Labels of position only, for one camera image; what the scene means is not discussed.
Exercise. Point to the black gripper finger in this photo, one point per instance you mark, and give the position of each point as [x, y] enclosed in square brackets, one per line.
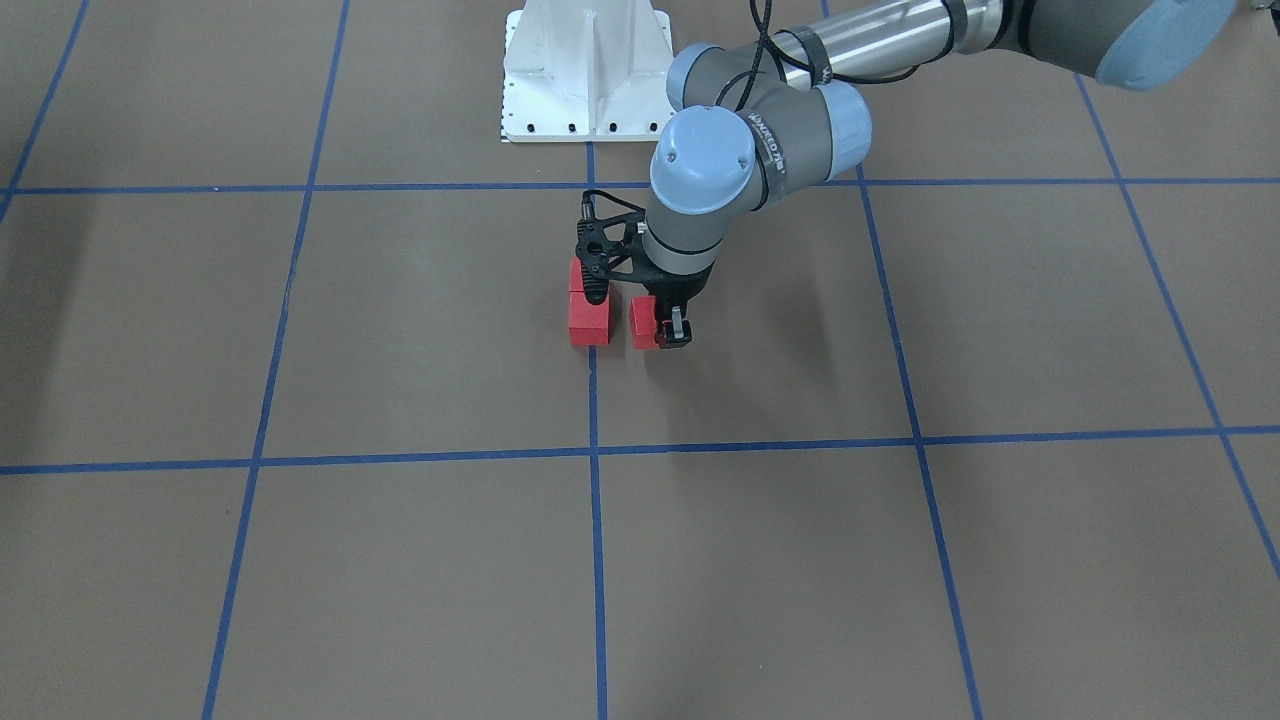
[672, 328]

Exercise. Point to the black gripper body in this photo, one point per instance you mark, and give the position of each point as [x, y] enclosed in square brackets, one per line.
[678, 287]

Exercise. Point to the red cube block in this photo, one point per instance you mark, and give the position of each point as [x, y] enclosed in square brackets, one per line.
[589, 325]
[642, 317]
[578, 276]

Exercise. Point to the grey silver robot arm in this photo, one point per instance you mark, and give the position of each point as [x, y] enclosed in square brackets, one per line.
[752, 125]

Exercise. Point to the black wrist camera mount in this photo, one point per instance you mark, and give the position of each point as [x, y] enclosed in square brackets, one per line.
[607, 248]

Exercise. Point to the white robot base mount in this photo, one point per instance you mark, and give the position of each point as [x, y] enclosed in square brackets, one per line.
[585, 71]

